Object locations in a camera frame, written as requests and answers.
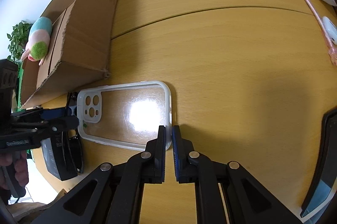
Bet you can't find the white small device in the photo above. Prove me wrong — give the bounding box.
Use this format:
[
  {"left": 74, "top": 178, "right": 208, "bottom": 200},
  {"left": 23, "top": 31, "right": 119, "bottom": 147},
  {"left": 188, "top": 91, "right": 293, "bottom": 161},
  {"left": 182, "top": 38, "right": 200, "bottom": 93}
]
[{"left": 322, "top": 16, "right": 337, "bottom": 45}]

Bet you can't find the white clear phone case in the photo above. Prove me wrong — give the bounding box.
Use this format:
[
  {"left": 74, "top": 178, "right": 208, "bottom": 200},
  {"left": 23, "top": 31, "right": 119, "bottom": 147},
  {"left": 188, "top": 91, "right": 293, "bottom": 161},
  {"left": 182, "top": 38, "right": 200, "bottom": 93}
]
[{"left": 76, "top": 81, "right": 172, "bottom": 151}]

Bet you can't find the pastel caterpillar plush toy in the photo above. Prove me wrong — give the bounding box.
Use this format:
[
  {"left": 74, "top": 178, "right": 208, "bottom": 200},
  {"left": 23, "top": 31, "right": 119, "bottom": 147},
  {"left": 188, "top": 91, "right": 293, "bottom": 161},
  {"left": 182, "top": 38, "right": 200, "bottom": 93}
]
[{"left": 21, "top": 17, "right": 52, "bottom": 66}]

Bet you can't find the large cardboard box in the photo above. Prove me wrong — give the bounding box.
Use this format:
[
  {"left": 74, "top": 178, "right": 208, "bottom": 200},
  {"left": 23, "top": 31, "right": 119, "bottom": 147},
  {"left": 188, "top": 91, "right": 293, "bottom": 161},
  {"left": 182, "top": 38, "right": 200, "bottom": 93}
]
[{"left": 21, "top": 0, "right": 118, "bottom": 108}]

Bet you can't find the person's left hand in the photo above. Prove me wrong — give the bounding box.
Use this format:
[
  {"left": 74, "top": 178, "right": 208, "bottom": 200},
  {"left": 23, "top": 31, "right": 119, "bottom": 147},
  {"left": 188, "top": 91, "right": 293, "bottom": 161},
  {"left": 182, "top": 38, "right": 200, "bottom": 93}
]
[{"left": 1, "top": 150, "right": 29, "bottom": 187}]

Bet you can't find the black tablet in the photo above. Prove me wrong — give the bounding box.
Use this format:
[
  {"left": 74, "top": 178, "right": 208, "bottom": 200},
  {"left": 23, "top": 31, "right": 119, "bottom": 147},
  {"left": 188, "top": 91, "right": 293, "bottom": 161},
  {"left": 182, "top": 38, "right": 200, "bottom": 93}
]
[{"left": 300, "top": 108, "right": 336, "bottom": 218}]

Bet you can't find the pink pen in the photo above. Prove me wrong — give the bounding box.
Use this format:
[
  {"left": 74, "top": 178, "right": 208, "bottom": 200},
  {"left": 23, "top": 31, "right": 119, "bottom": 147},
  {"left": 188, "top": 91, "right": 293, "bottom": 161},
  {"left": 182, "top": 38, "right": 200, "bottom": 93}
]
[{"left": 304, "top": 0, "right": 336, "bottom": 66}]

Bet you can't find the green board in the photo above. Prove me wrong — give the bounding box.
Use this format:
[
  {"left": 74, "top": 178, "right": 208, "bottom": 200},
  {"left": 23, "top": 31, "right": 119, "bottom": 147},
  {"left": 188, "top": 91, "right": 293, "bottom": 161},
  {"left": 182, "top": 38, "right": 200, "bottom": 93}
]
[{"left": 15, "top": 62, "right": 24, "bottom": 110}]

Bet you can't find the green potted plant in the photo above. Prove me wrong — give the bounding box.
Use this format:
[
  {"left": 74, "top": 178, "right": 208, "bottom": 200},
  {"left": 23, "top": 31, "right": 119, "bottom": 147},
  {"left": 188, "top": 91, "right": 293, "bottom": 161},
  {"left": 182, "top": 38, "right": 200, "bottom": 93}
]
[{"left": 7, "top": 21, "right": 32, "bottom": 63}]

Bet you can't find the black charger box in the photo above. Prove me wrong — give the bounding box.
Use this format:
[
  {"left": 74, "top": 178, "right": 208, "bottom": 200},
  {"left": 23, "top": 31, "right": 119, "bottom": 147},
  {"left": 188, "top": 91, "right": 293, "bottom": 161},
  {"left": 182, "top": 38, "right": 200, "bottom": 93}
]
[{"left": 41, "top": 131, "right": 78, "bottom": 181}]

